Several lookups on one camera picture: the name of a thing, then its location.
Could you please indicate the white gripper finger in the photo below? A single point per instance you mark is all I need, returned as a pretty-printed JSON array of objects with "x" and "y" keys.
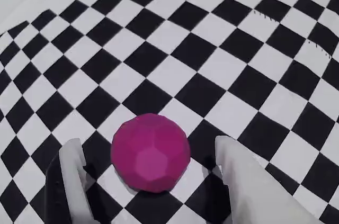
[{"x": 251, "y": 195}]

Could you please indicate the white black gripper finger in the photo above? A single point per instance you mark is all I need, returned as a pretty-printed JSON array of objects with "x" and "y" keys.
[{"x": 70, "y": 181}]

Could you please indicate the pink faceted ball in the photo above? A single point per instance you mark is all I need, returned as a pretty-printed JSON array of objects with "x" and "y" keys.
[{"x": 151, "y": 155}]

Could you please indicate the checkerboard printed white paper mat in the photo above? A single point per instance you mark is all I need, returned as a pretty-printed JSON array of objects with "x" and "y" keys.
[{"x": 212, "y": 49}]

